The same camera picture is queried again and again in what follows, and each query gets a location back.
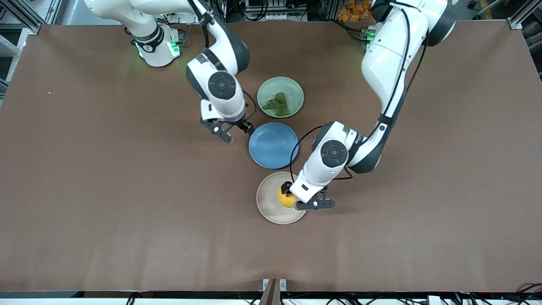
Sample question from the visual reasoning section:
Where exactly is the aluminium frame profile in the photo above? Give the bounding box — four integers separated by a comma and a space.
507, 0, 542, 30
0, 0, 41, 35

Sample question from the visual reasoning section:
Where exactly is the black electronics rack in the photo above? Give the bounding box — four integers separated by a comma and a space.
245, 0, 306, 22

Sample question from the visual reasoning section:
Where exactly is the orange snack bag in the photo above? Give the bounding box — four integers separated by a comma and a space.
337, 0, 376, 22

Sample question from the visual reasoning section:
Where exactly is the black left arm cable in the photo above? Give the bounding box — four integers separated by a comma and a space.
289, 4, 428, 183

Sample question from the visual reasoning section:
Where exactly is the blue plate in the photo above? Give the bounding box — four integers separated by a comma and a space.
249, 122, 299, 169

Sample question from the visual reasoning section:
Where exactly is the green lettuce leaf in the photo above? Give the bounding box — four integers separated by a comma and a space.
262, 92, 291, 117

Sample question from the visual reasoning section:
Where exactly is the front camera stand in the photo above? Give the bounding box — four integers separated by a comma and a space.
259, 278, 287, 305

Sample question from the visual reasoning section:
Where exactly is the yellow lemon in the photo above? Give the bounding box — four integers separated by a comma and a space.
277, 185, 298, 208

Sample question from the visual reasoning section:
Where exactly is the light green plate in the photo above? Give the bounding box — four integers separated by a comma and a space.
257, 77, 304, 118

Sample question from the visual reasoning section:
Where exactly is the black base cable bundle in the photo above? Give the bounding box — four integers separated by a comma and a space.
337, 19, 369, 43

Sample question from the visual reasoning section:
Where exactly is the beige plate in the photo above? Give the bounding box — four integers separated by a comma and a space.
256, 172, 307, 225

